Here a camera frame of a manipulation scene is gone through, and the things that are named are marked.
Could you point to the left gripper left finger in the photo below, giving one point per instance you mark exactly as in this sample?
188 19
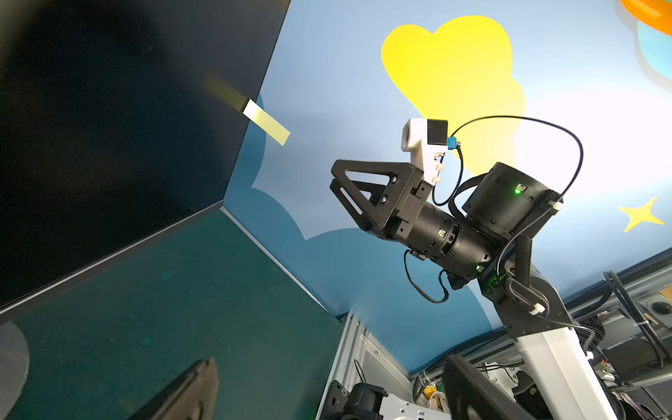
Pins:
192 395

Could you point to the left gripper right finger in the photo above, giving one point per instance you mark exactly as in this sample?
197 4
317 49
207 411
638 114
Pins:
471 395

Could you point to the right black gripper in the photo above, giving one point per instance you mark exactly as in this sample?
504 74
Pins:
382 197

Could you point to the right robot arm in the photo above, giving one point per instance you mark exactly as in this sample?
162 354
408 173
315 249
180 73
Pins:
487 241

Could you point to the round grey monitor base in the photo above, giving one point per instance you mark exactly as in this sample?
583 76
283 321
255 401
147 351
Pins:
15 362

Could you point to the black computer monitor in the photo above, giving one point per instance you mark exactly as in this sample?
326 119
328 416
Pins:
119 119

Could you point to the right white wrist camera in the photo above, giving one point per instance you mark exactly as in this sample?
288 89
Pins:
427 141

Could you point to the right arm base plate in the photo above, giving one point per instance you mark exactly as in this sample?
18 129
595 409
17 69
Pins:
364 401

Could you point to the right aluminium frame post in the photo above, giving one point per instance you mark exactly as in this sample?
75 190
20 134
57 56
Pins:
360 356

